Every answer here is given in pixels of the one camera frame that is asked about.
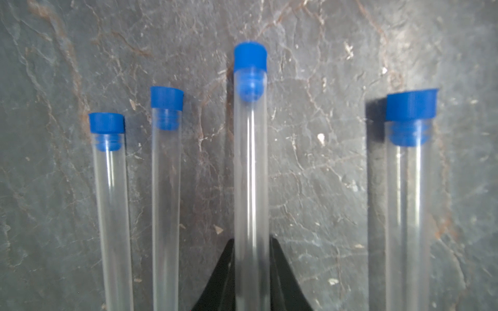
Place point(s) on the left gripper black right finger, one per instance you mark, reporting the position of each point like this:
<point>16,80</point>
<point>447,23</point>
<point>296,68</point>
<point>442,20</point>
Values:
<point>286,293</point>

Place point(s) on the clear test tube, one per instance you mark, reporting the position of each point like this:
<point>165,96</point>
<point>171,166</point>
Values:
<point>408,155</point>
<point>251,191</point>
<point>114,224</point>

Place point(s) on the clear test tube diagonal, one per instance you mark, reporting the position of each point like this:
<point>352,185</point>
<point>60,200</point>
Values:
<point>166,171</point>

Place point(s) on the blue stopper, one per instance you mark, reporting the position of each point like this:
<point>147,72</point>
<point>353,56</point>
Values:
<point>107,130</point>
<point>409,116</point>
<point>167,104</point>
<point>250,66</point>

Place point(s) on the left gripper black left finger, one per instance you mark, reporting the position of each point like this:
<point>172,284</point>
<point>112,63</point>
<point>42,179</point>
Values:
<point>219,293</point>

